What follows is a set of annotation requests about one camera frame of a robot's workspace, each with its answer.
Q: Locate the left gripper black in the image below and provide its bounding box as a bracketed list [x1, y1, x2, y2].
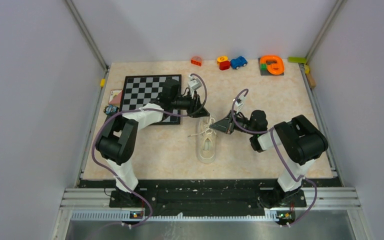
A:
[171, 89, 210, 118]

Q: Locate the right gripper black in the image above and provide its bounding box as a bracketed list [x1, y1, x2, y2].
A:
[210, 109, 256, 136]

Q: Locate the beige lace sneaker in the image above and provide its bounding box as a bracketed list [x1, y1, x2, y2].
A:
[195, 115, 217, 164]

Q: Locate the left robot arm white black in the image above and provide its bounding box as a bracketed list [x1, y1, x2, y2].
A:
[93, 73, 210, 207]

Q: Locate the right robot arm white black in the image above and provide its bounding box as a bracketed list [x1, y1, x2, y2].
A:
[210, 110, 328, 208]

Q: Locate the orange toy block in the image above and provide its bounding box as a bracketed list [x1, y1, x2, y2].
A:
[190, 56, 203, 67]

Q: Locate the red toy block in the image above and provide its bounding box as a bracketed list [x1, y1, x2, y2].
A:
[218, 60, 231, 71]

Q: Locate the blue toy car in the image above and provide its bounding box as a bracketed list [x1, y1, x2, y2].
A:
[230, 56, 248, 70]

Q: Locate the black white chessboard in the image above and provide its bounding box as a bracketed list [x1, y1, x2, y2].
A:
[119, 74, 182, 111]

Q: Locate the orange marble track toy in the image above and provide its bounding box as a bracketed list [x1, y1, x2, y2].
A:
[258, 55, 285, 76]

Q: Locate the pink tangram card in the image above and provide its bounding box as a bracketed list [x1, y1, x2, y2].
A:
[108, 89, 123, 106]

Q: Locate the small blue toy robot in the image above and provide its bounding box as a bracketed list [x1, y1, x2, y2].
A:
[103, 105, 119, 116]

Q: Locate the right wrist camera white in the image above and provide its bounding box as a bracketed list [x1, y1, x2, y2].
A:
[232, 94, 246, 112]

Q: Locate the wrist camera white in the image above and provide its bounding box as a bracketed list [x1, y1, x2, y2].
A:
[232, 94, 246, 112]
[187, 74, 203, 98]

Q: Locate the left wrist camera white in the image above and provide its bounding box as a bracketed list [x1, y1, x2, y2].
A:
[187, 74, 203, 98]

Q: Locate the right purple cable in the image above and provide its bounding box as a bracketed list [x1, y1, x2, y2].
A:
[230, 88, 319, 228]

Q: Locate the purple cable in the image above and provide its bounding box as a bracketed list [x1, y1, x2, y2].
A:
[90, 72, 209, 229]
[230, 88, 319, 228]

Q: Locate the wooden block right rail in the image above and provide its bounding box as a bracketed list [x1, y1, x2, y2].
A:
[306, 73, 317, 89]

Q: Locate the yellow clip right rail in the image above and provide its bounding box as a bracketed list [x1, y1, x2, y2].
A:
[304, 64, 311, 74]

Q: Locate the yellow clip rail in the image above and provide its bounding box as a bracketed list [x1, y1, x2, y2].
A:
[99, 78, 106, 88]
[304, 64, 311, 74]

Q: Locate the green block on rail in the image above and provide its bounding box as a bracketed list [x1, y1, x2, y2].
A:
[287, 56, 308, 64]

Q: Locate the yellow clip left rail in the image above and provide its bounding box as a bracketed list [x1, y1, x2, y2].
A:
[99, 78, 106, 88]

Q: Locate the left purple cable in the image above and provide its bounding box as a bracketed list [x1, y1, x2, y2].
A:
[90, 72, 209, 229]

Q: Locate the white cable duct strip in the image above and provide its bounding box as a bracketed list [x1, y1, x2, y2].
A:
[70, 210, 279, 222]

